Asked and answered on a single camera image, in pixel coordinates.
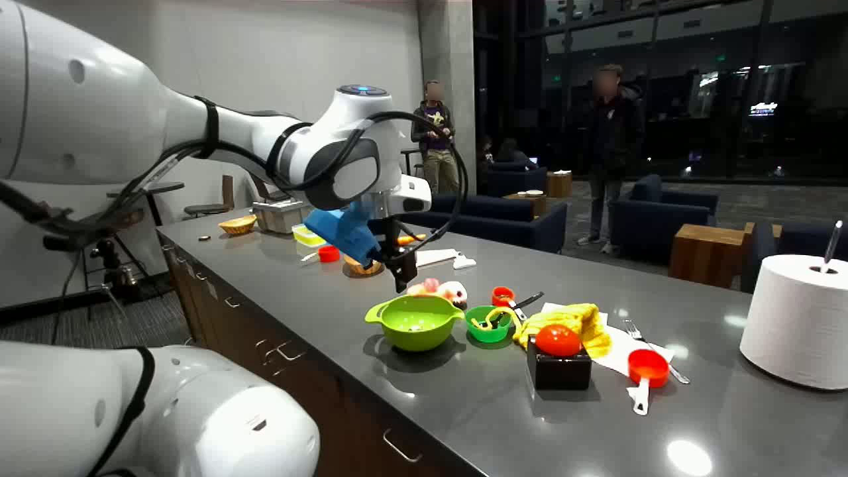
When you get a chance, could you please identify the red white-handled measuring cup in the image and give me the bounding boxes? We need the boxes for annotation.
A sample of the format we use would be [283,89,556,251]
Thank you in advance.
[626,347,674,419]

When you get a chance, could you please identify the metal paper towel rod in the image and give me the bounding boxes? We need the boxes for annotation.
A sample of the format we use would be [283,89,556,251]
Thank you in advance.
[818,216,848,273]

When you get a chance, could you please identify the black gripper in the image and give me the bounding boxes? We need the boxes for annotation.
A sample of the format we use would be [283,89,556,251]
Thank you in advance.
[373,208,422,294]

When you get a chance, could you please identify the orange pink toy chicken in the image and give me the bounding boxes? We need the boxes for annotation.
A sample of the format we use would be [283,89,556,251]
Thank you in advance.
[406,274,471,309]

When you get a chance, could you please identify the white cloth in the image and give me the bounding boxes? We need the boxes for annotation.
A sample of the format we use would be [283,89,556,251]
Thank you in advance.
[587,323,692,386]

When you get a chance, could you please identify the brown wooden counter cabinet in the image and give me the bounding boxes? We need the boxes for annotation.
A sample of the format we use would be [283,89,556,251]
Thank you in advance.
[162,241,480,477]

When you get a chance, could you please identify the yellow shallow bowl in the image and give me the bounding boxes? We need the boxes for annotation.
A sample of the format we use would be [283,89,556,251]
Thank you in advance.
[216,211,260,237]

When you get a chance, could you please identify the brown cardboard box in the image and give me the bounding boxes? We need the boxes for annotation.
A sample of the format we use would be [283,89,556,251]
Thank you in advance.
[544,166,575,200]

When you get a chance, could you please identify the dark blue sofa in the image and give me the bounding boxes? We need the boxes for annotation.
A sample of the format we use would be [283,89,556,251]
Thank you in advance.
[399,194,569,253]

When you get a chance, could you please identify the black box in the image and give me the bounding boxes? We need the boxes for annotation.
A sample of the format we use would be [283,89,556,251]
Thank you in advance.
[528,345,594,392]

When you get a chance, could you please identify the green bowl with spout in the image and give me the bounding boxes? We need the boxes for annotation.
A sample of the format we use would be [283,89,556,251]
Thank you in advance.
[362,290,465,355]

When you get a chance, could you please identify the bearded person in black shirt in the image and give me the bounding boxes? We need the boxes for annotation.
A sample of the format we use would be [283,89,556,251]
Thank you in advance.
[410,78,464,198]

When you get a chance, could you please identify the wooden cube side table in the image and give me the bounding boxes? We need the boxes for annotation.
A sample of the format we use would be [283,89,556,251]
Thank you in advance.
[668,219,750,288]

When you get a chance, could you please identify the yellow plastic container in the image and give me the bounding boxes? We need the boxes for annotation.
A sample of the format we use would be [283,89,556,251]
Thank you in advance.
[289,223,329,248]

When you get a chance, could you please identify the person in dark jacket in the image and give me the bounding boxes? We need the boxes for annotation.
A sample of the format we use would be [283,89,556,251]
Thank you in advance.
[578,60,648,259]

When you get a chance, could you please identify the orange toy tomato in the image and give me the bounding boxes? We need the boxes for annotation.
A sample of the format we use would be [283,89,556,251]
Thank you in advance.
[532,323,582,361]

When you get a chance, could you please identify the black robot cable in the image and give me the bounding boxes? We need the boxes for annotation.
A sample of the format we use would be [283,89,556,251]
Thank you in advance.
[0,107,471,266]

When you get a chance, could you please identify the metal baking pan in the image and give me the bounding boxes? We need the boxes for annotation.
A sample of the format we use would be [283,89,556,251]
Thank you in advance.
[252,196,312,237]

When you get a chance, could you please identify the white paper towel roll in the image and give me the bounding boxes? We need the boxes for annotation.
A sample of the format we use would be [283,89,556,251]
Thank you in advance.
[737,251,848,392]

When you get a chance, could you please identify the low wooden table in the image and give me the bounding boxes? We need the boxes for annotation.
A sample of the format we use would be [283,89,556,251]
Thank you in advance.
[505,188,552,219]

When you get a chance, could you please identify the dark blue armchair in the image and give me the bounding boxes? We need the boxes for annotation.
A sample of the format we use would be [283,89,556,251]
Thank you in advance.
[610,171,721,266]
[740,216,848,297]

